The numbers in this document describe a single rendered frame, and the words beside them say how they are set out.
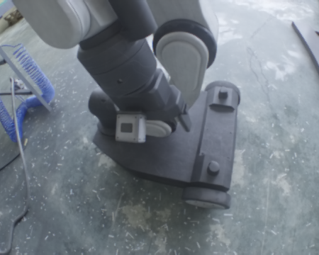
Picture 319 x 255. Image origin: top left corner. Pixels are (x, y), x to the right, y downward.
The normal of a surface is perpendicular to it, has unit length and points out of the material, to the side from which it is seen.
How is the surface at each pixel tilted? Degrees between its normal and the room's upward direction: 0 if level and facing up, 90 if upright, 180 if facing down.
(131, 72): 82
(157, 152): 0
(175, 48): 90
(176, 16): 90
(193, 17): 90
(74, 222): 0
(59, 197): 0
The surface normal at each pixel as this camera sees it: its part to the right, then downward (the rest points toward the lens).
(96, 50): -0.21, 0.18
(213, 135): -0.17, -0.52
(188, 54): -0.27, 0.84
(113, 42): 0.07, 0.06
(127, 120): -0.44, -0.05
